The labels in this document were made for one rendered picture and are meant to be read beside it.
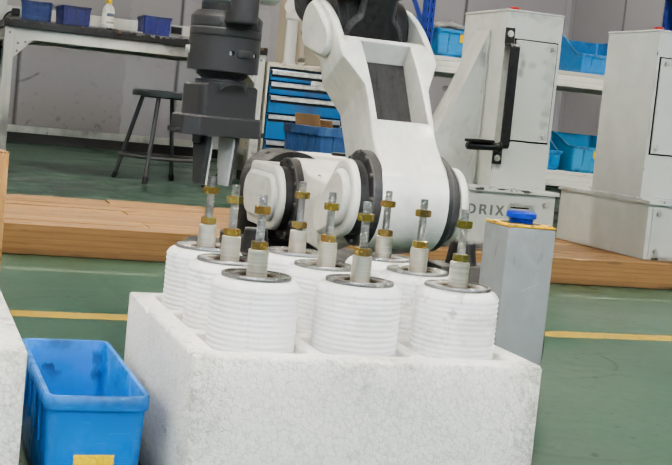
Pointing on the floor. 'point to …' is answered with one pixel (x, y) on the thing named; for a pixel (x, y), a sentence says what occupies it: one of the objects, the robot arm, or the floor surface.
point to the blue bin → (80, 404)
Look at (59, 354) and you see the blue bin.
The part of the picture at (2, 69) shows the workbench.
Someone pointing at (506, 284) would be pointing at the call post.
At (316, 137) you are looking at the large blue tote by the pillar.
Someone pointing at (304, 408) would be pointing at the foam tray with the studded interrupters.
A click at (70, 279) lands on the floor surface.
